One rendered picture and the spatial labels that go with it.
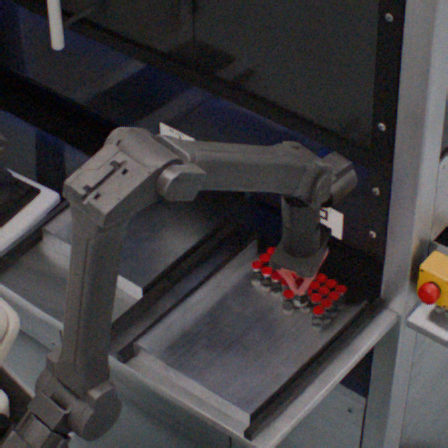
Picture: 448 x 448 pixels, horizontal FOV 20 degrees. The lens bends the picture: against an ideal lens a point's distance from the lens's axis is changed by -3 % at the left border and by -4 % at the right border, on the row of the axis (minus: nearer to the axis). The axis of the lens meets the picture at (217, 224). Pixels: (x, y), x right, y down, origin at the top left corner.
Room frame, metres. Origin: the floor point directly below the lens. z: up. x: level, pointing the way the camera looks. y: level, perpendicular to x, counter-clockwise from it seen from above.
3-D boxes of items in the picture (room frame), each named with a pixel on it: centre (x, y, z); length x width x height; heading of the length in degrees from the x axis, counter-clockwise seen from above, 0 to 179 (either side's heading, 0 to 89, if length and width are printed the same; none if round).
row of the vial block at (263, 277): (1.67, -0.13, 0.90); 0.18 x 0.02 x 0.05; 50
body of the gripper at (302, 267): (1.45, -0.13, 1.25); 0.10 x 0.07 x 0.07; 154
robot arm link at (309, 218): (1.45, -0.13, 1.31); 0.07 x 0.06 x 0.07; 134
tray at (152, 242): (1.89, 0.13, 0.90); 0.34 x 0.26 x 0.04; 140
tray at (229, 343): (1.58, -0.06, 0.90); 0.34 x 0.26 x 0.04; 140
